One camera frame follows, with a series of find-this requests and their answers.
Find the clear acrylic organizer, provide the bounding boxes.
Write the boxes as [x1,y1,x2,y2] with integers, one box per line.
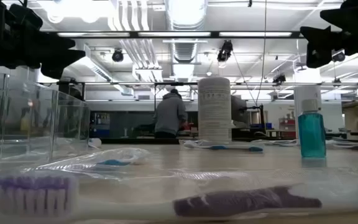
[0,73,91,166]

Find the teal mouthwash bottle white cap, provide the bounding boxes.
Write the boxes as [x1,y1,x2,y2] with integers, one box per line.
[297,98,327,159]

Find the black ceiling spotlight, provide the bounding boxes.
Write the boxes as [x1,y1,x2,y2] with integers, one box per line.
[111,49,124,63]
[272,73,287,85]
[332,50,346,62]

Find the black overhead light bar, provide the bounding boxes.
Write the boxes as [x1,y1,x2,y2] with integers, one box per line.
[39,30,306,39]

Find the blue storage bins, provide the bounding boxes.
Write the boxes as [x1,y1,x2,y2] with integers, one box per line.
[90,112,111,138]

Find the red storage rack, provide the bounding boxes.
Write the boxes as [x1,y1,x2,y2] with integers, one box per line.
[278,117,296,138]

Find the grey monitor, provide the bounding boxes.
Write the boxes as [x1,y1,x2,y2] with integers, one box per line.
[231,95,249,124]

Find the person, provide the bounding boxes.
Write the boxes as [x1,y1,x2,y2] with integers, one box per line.
[152,88,188,139]

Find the white wipes canister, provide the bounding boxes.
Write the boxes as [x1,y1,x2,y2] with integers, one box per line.
[197,77,232,144]

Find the purple white wrapped toothbrush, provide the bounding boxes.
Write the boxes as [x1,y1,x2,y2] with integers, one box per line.
[0,170,358,223]

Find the black hanging camera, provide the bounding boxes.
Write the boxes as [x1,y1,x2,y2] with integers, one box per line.
[217,39,234,62]

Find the black aluminium table frame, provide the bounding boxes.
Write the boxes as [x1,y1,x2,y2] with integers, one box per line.
[99,136,358,145]

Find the silver ventilation duct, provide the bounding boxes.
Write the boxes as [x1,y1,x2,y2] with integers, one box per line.
[165,0,208,78]

